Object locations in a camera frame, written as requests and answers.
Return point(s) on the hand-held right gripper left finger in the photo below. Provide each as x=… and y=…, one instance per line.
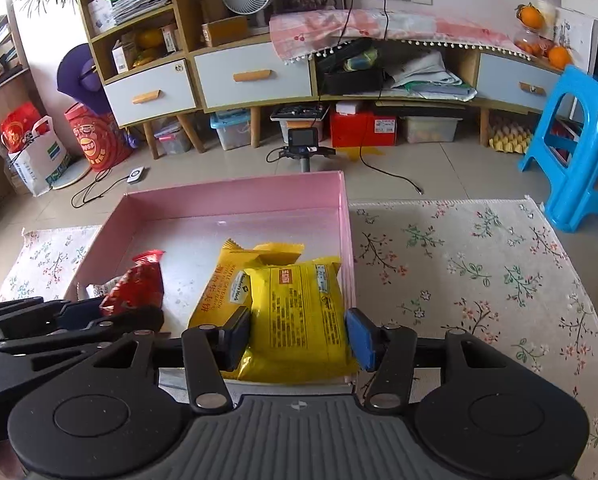
x=238, y=335

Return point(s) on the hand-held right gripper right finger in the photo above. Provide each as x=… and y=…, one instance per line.
x=360, y=337

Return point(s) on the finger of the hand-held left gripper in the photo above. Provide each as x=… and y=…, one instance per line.
x=81, y=310
x=134, y=319

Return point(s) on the small white snack packet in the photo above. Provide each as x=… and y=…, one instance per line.
x=98, y=290

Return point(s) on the red snack packet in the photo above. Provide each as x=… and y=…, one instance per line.
x=139, y=285

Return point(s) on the orange-yellow snack packet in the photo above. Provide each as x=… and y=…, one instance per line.
x=218, y=285

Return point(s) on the yellow snack packet orange label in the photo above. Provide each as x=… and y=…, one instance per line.
x=299, y=320

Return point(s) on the pink cardboard box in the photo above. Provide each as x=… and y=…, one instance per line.
x=204, y=230

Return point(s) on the white round scale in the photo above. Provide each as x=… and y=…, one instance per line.
x=71, y=177

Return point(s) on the white charger pad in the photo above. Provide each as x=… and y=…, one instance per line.
x=137, y=175

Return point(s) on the white shopping bag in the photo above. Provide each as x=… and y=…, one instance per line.
x=39, y=165

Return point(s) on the red gift bag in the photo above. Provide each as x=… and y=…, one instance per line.
x=96, y=140

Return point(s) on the yellow paper piece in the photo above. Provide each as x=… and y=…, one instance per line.
x=366, y=153

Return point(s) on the red plastic bag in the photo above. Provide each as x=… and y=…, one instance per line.
x=21, y=127

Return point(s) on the clear bin blue lid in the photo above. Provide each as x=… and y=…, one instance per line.
x=231, y=132

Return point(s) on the red cardboard box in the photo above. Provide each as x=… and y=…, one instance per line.
x=361, y=127

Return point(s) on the wide clear storage bin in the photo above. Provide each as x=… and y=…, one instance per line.
x=429, y=130

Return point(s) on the clear bin with keyboard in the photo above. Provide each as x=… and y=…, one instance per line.
x=299, y=115

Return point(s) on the purple hat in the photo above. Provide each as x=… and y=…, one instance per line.
x=76, y=80

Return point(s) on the low wooden cabinet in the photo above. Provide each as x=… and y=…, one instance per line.
x=324, y=105

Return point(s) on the yellow egg tray stack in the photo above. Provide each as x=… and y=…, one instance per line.
x=511, y=140

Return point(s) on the small white box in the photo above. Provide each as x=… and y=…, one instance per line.
x=123, y=57

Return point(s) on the black case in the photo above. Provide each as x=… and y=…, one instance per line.
x=349, y=80

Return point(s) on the wooden bookshelf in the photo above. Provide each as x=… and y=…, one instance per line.
x=9, y=60

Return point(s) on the pile of white papers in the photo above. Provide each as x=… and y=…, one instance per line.
x=429, y=77

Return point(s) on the blue plastic stool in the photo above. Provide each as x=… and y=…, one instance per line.
x=574, y=160

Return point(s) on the tall wooden shelf cabinet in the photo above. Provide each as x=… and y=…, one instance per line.
x=184, y=25

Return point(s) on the brown cardboard box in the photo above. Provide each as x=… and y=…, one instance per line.
x=226, y=31

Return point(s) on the stack of papers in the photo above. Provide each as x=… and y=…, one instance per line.
x=139, y=0

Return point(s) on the pink printed cloth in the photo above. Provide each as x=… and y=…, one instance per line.
x=429, y=27

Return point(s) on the glass jar of oranges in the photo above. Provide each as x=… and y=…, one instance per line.
x=529, y=42

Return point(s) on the white board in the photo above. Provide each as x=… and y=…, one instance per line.
x=574, y=30

